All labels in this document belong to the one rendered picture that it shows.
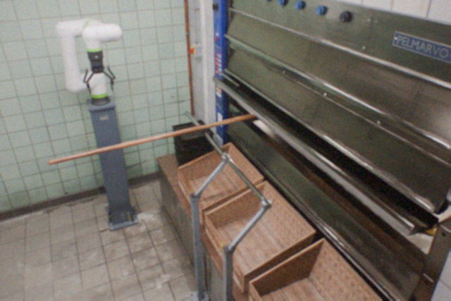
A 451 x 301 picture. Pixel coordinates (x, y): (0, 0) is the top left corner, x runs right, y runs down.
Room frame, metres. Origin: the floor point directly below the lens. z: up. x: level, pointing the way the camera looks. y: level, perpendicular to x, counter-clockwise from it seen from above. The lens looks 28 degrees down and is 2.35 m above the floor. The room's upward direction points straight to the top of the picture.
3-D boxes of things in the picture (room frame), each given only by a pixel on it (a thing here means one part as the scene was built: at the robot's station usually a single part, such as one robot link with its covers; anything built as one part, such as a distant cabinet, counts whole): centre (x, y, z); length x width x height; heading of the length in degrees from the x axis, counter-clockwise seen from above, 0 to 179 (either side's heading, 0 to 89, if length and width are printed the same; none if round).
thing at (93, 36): (2.20, 0.81, 1.82); 0.13 x 0.11 x 0.14; 129
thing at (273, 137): (1.86, -0.42, 1.16); 1.80 x 0.06 x 0.04; 25
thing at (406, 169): (1.85, -0.40, 1.54); 1.79 x 0.11 x 0.19; 25
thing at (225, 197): (2.25, 0.09, 0.72); 0.56 x 0.49 x 0.28; 25
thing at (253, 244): (1.72, -0.16, 0.72); 0.56 x 0.49 x 0.28; 26
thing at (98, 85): (2.64, 1.03, 1.36); 0.16 x 0.13 x 0.19; 129
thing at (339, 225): (1.85, -0.40, 1.02); 1.79 x 0.11 x 0.19; 25
